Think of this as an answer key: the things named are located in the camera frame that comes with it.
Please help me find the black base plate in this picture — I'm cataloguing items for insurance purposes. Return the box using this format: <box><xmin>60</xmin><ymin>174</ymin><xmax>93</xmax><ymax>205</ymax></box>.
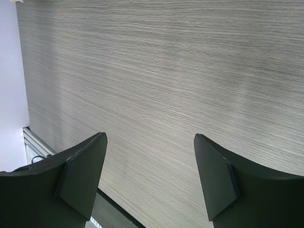
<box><xmin>92</xmin><ymin>189</ymin><xmax>145</xmax><ymax>228</ymax></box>

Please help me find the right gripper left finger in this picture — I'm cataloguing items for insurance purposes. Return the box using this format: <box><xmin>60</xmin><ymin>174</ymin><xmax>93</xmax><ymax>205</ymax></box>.
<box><xmin>0</xmin><ymin>133</ymin><xmax>107</xmax><ymax>228</ymax></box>

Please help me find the aluminium rail frame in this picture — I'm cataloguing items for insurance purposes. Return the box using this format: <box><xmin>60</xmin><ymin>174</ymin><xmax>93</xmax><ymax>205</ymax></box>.
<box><xmin>23</xmin><ymin>127</ymin><xmax>56</xmax><ymax>164</ymax></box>

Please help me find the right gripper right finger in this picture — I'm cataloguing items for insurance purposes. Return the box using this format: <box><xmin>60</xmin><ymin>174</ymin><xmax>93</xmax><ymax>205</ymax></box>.
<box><xmin>194</xmin><ymin>133</ymin><xmax>304</xmax><ymax>228</ymax></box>

